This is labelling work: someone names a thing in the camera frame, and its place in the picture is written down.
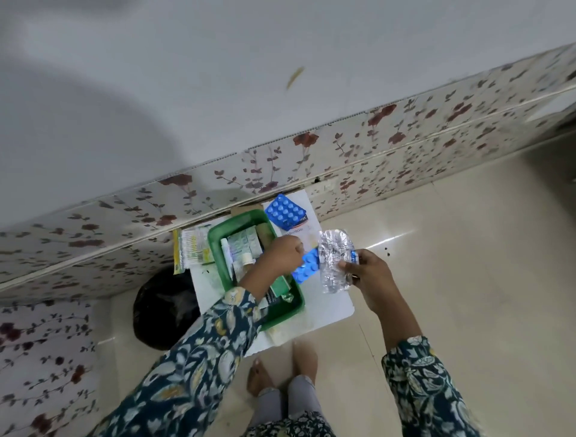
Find person's right hand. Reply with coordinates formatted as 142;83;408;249
337;249;398;317

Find person's left hand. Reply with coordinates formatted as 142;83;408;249
244;234;306;290

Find silver foil blister pack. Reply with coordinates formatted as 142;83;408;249
318;229;358;294

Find person's left forearm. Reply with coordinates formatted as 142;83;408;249
97;277;267;437

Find person's right forearm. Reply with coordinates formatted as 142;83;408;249
373;295;478;437

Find blue foil blister strip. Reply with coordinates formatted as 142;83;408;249
292;249;359;285

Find blue blister pack white pills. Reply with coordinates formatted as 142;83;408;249
264;194;308;231

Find dark green medicine box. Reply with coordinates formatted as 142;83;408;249
265;276;295;306

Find pale green medicine box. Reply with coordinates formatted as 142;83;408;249
227;226;264;262

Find brown cardboard piece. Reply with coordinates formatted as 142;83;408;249
230;203;265;218

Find green plastic tray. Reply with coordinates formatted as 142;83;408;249
207;209;306;332

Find white ointment tube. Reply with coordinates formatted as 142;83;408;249
220;238;236;284

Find yellow green sachet strip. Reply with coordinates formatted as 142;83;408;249
173;225;216;275

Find person's right foot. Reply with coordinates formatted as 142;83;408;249
292;341;319;383

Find person's foot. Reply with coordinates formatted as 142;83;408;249
246;358;275;398
292;341;319;383

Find person's left foot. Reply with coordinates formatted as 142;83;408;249
246;358;275;398

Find black plastic bag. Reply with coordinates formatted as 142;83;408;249
133;267;202;351

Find person's grey trouser legs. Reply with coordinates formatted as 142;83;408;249
249;375;325;428

